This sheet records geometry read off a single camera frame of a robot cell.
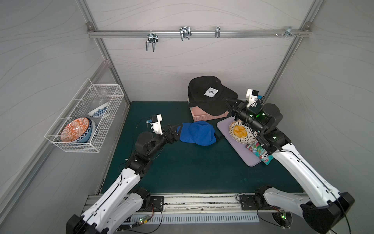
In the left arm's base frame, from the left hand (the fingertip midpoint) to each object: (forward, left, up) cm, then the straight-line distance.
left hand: (177, 125), depth 69 cm
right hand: (+4, -20, +15) cm, 25 cm away
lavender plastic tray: (+20, -29, -29) cm, 45 cm away
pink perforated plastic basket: (+25, -11, -21) cm, 35 cm away
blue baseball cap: (+11, -12, -22) cm, 27 cm away
